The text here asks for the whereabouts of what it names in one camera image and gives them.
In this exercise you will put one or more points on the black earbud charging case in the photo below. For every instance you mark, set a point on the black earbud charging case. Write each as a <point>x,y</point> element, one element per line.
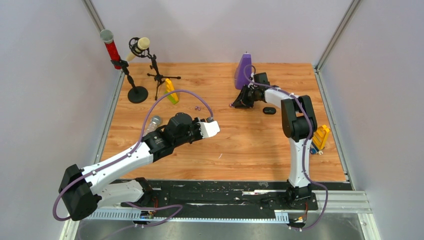
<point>269,110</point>

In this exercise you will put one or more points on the silver glitter microphone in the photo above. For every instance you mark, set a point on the silver glitter microphone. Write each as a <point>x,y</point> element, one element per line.
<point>154,123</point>

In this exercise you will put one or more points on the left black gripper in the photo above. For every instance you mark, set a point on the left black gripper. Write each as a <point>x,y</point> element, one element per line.
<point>195,123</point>

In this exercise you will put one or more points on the black round-base mic stand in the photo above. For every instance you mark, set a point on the black round-base mic stand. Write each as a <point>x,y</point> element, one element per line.
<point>137,94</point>

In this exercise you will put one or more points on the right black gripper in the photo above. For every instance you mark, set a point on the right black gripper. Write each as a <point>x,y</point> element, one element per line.
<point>242,102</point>

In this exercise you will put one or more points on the red microphone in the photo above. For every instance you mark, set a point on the red microphone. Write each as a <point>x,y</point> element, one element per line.
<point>108,38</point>

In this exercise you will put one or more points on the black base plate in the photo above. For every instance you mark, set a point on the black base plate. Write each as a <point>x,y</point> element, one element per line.
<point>223,199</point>

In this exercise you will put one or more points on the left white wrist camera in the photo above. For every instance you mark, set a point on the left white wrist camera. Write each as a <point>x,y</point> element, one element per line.
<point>209,129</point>

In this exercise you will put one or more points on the aluminium frame rail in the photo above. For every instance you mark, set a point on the aluminium frame rail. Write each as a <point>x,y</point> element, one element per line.
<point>348,201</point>

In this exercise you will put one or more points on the yellow green toy block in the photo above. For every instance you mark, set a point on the yellow green toy block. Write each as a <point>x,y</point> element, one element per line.
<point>169,87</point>

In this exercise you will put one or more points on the purple metronome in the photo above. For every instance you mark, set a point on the purple metronome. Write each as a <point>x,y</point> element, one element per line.
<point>241,72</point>

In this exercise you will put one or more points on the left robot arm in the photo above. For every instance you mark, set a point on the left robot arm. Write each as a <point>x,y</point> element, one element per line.
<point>84,190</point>

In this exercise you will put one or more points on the colourful toy truck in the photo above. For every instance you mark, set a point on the colourful toy truck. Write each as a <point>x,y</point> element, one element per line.
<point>319,140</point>

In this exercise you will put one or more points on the beige condenser microphone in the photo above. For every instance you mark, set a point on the beige condenser microphone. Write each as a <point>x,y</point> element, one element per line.
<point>139,47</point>

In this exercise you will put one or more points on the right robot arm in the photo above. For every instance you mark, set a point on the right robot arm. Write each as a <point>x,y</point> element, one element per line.
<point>298,125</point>

